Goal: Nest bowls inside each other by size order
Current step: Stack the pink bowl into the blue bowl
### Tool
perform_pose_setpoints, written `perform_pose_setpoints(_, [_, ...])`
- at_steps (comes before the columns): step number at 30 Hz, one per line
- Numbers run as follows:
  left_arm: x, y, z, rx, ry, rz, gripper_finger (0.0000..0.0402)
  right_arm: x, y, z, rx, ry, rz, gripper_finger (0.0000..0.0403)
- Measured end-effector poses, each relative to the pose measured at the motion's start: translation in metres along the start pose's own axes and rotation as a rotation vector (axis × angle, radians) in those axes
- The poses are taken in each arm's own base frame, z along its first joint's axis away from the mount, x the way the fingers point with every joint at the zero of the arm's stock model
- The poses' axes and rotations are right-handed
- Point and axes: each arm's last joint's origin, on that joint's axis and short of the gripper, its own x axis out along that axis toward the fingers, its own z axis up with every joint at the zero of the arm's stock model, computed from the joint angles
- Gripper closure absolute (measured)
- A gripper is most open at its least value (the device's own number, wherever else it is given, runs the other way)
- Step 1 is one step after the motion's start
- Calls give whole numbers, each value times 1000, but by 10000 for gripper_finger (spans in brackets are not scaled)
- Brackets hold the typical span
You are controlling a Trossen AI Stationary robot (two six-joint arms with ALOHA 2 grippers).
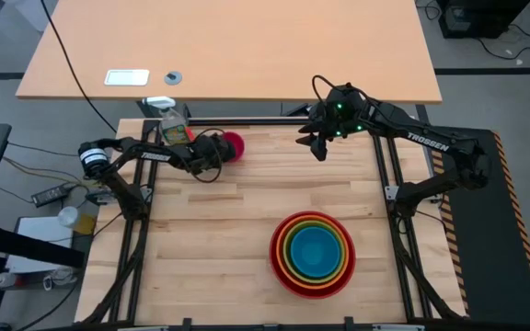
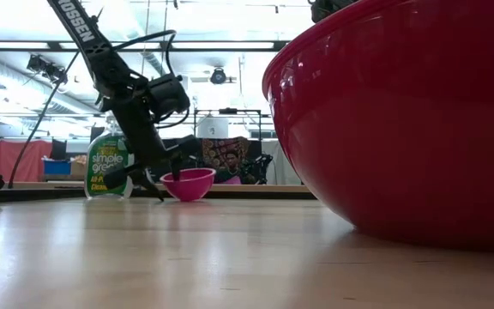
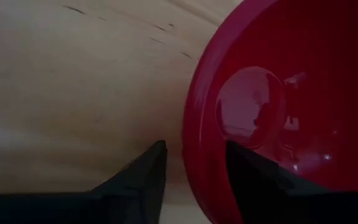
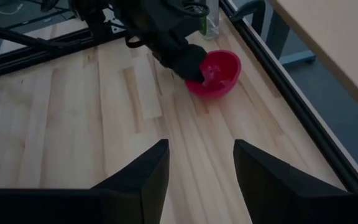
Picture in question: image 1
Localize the black floor cable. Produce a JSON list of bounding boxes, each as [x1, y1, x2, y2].
[[475, 22, 530, 62]]

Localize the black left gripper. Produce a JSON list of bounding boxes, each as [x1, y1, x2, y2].
[[186, 132, 238, 167]]

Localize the light wooden desk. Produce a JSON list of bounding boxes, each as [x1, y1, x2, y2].
[[15, 0, 444, 105]]

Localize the long black cable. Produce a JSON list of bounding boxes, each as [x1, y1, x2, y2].
[[39, 0, 118, 134]]

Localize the orange bowl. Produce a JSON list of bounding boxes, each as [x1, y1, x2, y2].
[[274, 214, 352, 292]]

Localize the green bowl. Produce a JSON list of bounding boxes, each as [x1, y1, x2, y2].
[[282, 219, 350, 285]]

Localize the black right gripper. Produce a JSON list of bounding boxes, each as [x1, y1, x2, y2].
[[295, 85, 370, 163]]

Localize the yellow packet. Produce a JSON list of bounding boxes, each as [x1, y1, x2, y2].
[[74, 214, 98, 236]]

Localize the blue bowl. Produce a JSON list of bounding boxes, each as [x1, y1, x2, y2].
[[290, 225, 342, 279]]

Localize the black desk foot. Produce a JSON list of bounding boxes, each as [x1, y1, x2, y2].
[[281, 102, 315, 118]]

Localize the clear plastic cup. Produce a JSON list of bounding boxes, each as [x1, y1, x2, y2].
[[57, 206, 80, 228]]

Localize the black aluminium table frame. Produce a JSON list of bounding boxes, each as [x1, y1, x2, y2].
[[78, 116, 467, 330]]

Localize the white box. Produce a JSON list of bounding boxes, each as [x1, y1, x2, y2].
[[5, 216, 87, 275]]

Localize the small pink bowl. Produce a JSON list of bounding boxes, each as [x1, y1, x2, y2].
[[222, 131, 247, 164]]

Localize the large red bowl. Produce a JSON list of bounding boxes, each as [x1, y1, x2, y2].
[[268, 210, 357, 301]]

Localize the black equipment case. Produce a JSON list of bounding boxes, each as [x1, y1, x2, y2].
[[436, 0, 530, 40]]

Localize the clear spray bottle white trigger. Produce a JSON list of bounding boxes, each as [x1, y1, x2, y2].
[[142, 96, 196, 146]]

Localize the black power adapter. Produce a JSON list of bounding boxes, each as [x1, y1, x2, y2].
[[30, 182, 76, 207]]

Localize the black mat hazard stripe edges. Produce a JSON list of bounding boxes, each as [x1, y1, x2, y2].
[[427, 125, 530, 325]]

